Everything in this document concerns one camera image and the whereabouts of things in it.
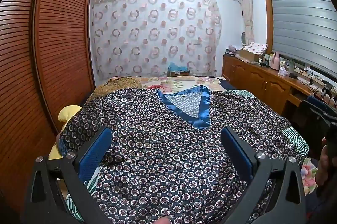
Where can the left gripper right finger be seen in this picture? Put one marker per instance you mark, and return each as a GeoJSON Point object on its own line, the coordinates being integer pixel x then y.
{"type": "Point", "coordinates": [286, 204]}

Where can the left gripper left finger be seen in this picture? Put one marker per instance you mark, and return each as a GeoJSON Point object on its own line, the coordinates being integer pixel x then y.
{"type": "Point", "coordinates": [44, 200]}

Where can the navy circle-patterned satin garment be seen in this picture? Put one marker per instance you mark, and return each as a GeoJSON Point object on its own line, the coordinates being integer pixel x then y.
{"type": "Point", "coordinates": [166, 158]}

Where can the person's right hand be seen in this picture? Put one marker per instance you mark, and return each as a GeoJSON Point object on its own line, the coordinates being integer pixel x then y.
{"type": "Point", "coordinates": [322, 171]}

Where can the palm leaf print sheet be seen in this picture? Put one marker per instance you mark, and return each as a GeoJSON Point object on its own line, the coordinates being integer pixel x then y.
{"type": "Point", "coordinates": [290, 133]}

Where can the wooden sideboard cabinet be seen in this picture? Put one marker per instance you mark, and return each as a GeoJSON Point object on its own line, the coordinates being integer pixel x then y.
{"type": "Point", "coordinates": [265, 83]}

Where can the pink thermos jug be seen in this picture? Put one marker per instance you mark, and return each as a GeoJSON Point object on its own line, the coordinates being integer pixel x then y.
{"type": "Point", "coordinates": [275, 61]}

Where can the yellow cloth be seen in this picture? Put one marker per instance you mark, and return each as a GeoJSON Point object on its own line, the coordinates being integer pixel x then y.
{"type": "Point", "coordinates": [64, 116]}

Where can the cardboard box with dotted cloth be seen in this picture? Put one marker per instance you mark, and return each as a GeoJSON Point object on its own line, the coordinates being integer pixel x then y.
{"type": "Point", "coordinates": [253, 52]}

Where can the grey window blind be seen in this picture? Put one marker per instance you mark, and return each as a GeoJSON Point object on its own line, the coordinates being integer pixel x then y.
{"type": "Point", "coordinates": [305, 30]}

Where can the small white fan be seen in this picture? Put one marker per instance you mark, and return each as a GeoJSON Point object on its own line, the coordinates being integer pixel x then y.
{"type": "Point", "coordinates": [243, 39]}

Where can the gold paisley patterned garment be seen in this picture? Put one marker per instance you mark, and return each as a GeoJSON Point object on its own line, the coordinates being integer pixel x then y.
{"type": "Point", "coordinates": [114, 84]}

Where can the floral bed quilt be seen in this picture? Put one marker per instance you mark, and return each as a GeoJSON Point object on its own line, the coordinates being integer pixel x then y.
{"type": "Point", "coordinates": [179, 83]}

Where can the wooden louvered wardrobe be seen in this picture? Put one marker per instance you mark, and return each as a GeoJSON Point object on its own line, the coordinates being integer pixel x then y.
{"type": "Point", "coordinates": [45, 65]}

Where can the tied beige window curtain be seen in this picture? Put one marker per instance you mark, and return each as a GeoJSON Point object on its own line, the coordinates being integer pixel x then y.
{"type": "Point", "coordinates": [248, 16]}

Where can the pink circle-patterned curtain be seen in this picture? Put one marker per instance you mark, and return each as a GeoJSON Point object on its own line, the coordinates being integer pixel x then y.
{"type": "Point", "coordinates": [148, 37]}

